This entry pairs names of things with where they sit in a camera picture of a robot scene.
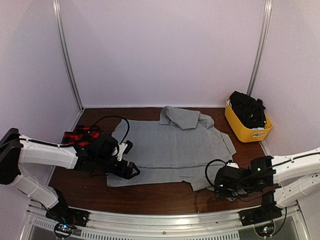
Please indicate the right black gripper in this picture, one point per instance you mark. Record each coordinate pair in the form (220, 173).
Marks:
(221, 193)

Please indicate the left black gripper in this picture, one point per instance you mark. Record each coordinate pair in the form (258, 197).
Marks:
(127, 175)

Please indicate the yellow plastic basket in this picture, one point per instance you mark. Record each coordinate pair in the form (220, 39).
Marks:
(244, 134)

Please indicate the red black plaid shirt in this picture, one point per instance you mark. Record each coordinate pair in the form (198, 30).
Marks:
(82, 135)

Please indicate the grey long sleeve shirt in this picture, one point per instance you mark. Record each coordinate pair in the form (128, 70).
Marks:
(182, 146)

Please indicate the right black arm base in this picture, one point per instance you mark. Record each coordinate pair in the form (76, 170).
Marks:
(262, 217)

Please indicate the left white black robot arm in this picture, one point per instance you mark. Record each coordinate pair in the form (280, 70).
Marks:
(85, 149)

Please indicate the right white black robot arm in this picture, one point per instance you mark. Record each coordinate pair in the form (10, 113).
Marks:
(296, 176)

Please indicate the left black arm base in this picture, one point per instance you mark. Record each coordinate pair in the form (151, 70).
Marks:
(68, 219)

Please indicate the black clothes in basket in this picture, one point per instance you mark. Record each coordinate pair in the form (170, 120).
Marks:
(250, 111)

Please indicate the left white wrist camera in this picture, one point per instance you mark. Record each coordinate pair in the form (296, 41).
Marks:
(122, 149)

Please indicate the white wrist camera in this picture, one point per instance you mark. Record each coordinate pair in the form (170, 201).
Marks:
(122, 149)
(232, 165)

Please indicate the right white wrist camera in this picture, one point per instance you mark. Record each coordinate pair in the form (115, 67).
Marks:
(232, 165)

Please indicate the front aluminium rail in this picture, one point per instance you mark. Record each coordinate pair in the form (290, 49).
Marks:
(221, 225)

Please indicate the left aluminium frame post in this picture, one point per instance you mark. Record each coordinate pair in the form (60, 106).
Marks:
(65, 53)

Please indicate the aluminium frame post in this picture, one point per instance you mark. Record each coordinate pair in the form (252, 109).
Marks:
(264, 31)
(65, 53)

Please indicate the right aluminium frame post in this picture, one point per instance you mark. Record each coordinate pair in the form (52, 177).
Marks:
(264, 31)

